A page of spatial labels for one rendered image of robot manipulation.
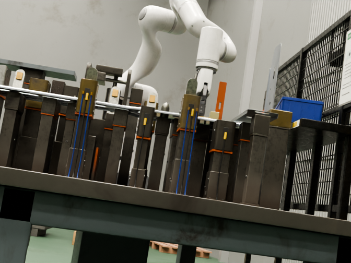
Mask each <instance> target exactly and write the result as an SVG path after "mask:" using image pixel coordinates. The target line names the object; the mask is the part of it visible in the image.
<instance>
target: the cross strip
mask: <svg viewBox="0 0 351 263"><path fill-rule="evenodd" d="M256 111H258V112H264V113H269V114H264V113H258V112H256ZM255 114H258V115H264V116H270V117H271V120H270V122H271V121H273V120H275V119H277V118H278V115H279V114H277V113H271V112H265V111H259V110H253V109H247V110H245V111H244V112H243V113H241V114H240V115H238V116H237V117H235V118H234V119H232V120H231V122H237V123H242V122H247V123H251V118H249V117H252V116H253V115H255Z"/></svg>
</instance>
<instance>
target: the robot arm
mask: <svg viewBox="0 0 351 263"><path fill-rule="evenodd" d="M169 3H170V7H171V9H172V10H168V9H165V8H161V7H158V6H146V7H144V8H143V9H142V10H141V12H140V13H139V17H138V24H139V27H140V29H141V32H142V37H143V40H142V45H141V48H140V49H139V53H138V55H137V58H136V60H135V62H134V63H133V65H132V66H131V67H130V68H129V69H131V70H132V74H131V81H130V87H129V91H128V97H130V95H131V88H137V89H143V90H144V91H143V97H142V103H141V106H142V105H144V102H145V101H147V100H148V95H149V94H150V93H151V92H154V93H155V94H156V95H157V101H156V102H157V103H158V93H157V91H156V90H155V89H154V88H153V87H150V86H147V85H143V84H139V83H137V82H138V81H139V80H141V79H143V78H145V77H147V76H148V75H150V74H151V73H152V72H153V71H154V69H155V68H156V66H157V64H158V62H159V59H160V57H161V54H162V47H161V44H160V42H159V41H158V39H157V37H156V33H157V31H162V32H166V33H169V34H175V35H179V34H183V33H185V32H186V31H187V30H188V32H189V33H190V34H192V35H193V36H195V37H197V38H198V39H199V40H200V42H199V46H198V53H197V60H196V66H195V67H196V71H197V72H198V76H197V82H198V85H197V91H196V96H200V97H201V102H200V108H199V113H198V115H199V116H204V115H205V108H206V99H207V98H208V96H209V94H210V89H211V86H212V78H213V74H216V71H218V64H219V61H220V62H223V63H231V62H233V61H234V60H235V58H236V56H237V51H236V47H235V45H234V43H233V42H232V40H231V39H230V37H229V36H228V34H227V33H226V32H225V31H224V30H222V29H221V28H220V27H219V26H217V25H216V24H214V23H213V22H211V21H210V20H208V19H207V18H206V17H205V15H204V13H203V12H202V10H201V8H200V6H199V4H198V3H197V1H196V0H169ZM127 74H128V70H127V71H126V72H125V73H123V76H122V78H120V77H119V78H118V80H124V81H126V80H127ZM125 86H126V85H124V84H120V83H118V84H117V87H119V88H120V90H121V96H124V93H125ZM136 134H137V128H136ZM136 134H135V140H134V147H133V150H134V152H133V153H132V159H131V166H130V172H129V174H131V170H132V168H133V165H134V158H135V152H136V145H137V140H136Z"/></svg>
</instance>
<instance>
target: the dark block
mask: <svg viewBox="0 0 351 263"><path fill-rule="evenodd" d="M143 91H144V90H143V89H137V88H131V95H130V101H129V106H134V107H141V103H142V97H143ZM137 121H138V117H135V116H131V115H128V118H127V124H126V130H125V136H124V143H123V149H122V155H121V156H120V158H121V162H120V168H119V174H118V181H117V185H123V186H127V183H128V176H129V172H130V166H131V159H132V153H133V152H134V150H133V147H134V140H135V134H136V127H137Z"/></svg>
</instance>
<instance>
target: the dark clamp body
mask: <svg viewBox="0 0 351 263"><path fill-rule="evenodd" d="M78 93H79V87H73V86H67V85H64V87H63V93H62V95H65V96H69V97H74V96H76V97H78ZM66 110H67V106H63V105H60V111H59V114H58V115H59V117H60V119H59V123H58V128H57V134H56V140H55V141H54V145H53V151H52V156H51V162H50V168H49V174H53V175H56V173H57V167H58V163H59V158H60V152H61V146H62V140H63V135H64V129H65V123H66V119H65V116H66Z"/></svg>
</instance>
